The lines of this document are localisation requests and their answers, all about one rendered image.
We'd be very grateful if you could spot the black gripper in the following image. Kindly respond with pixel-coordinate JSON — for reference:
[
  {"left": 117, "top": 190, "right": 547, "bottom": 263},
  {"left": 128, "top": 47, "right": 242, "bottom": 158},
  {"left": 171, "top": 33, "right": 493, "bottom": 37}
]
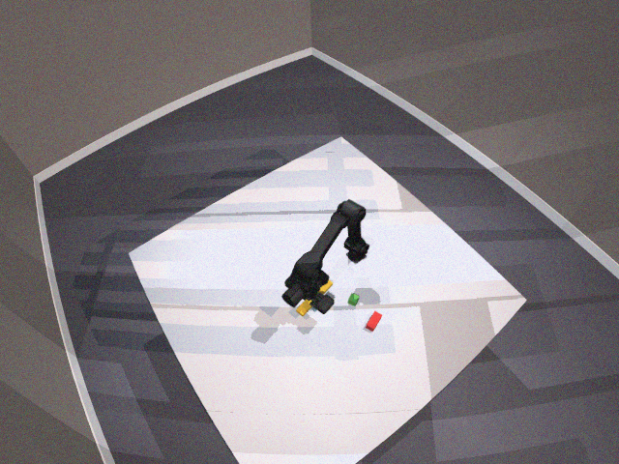
[{"left": 284, "top": 278, "right": 335, "bottom": 314}]

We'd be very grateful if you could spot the red block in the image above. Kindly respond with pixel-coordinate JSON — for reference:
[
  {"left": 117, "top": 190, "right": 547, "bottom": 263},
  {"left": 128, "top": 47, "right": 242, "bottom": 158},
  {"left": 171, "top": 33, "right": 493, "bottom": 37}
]
[{"left": 366, "top": 311, "right": 382, "bottom": 332}]

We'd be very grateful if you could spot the yellow bar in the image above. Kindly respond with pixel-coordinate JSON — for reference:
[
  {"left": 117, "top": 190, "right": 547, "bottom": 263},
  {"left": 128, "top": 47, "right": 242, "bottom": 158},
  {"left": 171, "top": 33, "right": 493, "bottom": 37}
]
[{"left": 296, "top": 280, "right": 333, "bottom": 316}]

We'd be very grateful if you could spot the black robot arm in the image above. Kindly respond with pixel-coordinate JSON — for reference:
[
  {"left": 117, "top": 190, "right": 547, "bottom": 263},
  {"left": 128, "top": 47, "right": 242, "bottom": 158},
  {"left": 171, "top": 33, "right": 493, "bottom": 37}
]
[{"left": 281, "top": 199, "right": 369, "bottom": 308}]

